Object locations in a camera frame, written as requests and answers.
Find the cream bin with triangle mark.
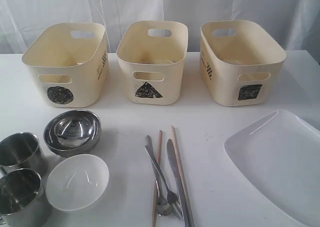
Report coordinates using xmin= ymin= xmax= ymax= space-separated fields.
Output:
xmin=116 ymin=20 xmax=189 ymax=106

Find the white curtain backdrop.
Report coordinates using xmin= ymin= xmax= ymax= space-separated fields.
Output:
xmin=0 ymin=0 xmax=320 ymax=60

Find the cream bin with circle mark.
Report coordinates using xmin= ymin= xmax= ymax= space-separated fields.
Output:
xmin=21 ymin=22 xmax=109 ymax=108

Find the stainless steel cup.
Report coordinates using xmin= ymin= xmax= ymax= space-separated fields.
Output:
xmin=0 ymin=168 xmax=52 ymax=227
xmin=0 ymin=132 xmax=48 ymax=177

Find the left wooden chopstick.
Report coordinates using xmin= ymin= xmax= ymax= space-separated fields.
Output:
xmin=151 ymin=130 xmax=163 ymax=227

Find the cream bin with square mark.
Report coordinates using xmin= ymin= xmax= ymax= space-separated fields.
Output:
xmin=199 ymin=20 xmax=287 ymax=107

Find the stainless steel fork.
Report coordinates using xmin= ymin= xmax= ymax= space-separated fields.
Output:
xmin=144 ymin=145 xmax=183 ymax=220

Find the stainless steel knife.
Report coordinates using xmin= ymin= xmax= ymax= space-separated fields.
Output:
xmin=166 ymin=139 xmax=191 ymax=227

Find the right wooden chopstick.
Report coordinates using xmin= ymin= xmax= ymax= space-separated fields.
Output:
xmin=171 ymin=125 xmax=195 ymax=227

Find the white ceramic bowl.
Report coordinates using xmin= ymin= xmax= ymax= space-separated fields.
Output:
xmin=45 ymin=154 xmax=110 ymax=214

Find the white rectangular plate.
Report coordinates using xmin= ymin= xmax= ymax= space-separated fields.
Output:
xmin=223 ymin=109 xmax=320 ymax=227

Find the stainless steel spoon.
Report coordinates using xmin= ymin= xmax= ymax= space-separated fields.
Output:
xmin=145 ymin=135 xmax=172 ymax=216

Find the stainless steel bowl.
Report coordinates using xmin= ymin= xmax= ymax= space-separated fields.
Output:
xmin=43 ymin=109 xmax=102 ymax=158

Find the wooden chopstick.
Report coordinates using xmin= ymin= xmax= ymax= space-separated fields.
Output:
xmin=151 ymin=130 xmax=163 ymax=227
xmin=171 ymin=125 xmax=195 ymax=227

